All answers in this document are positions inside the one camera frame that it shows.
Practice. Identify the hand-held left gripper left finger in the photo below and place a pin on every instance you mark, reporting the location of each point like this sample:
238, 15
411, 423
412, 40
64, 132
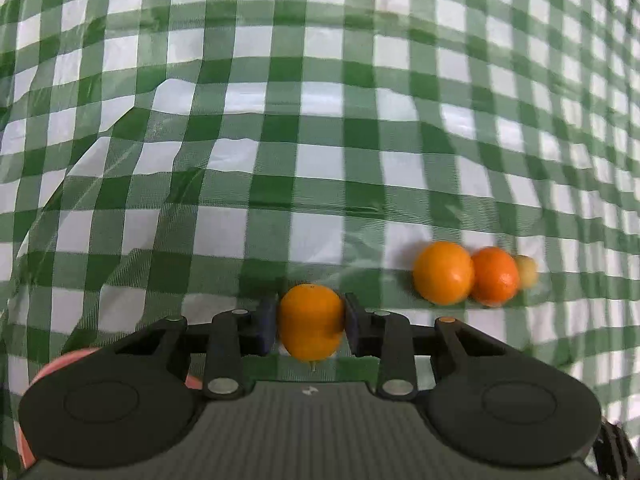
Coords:
267, 324

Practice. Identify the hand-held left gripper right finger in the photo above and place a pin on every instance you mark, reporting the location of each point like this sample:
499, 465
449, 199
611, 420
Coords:
353, 326

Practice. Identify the small orange with stem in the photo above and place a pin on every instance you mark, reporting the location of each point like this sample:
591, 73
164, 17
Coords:
310, 320

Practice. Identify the pink plate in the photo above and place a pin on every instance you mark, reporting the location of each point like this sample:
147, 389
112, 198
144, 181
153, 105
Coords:
60, 365

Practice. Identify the tan longan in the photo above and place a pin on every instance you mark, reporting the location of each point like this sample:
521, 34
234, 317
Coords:
527, 271

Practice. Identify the green checked tablecloth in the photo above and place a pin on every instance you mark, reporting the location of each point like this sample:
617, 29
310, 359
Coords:
320, 110

